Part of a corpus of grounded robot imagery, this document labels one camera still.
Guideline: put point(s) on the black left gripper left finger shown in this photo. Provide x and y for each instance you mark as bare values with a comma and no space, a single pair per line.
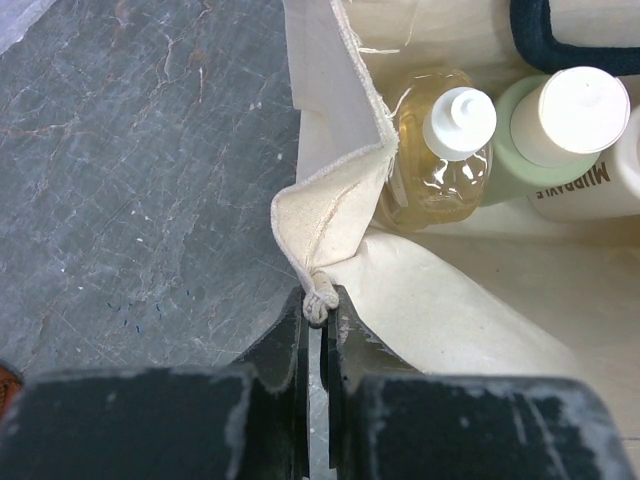
248,419

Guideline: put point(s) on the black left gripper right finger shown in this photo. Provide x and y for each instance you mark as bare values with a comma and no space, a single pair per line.
387,420

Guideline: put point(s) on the beige canvas tote bag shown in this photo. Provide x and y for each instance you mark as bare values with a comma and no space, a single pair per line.
505,291

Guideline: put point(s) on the clear amber liquid bottle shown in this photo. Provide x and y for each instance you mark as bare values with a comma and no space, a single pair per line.
444,126

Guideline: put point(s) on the cream bottle with cap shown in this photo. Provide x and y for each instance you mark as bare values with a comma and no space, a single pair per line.
609,189

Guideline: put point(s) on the green bottle with white cap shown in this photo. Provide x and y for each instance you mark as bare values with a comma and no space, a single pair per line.
551,129

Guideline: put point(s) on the brown folded towel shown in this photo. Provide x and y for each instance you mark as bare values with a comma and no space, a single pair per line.
10,385

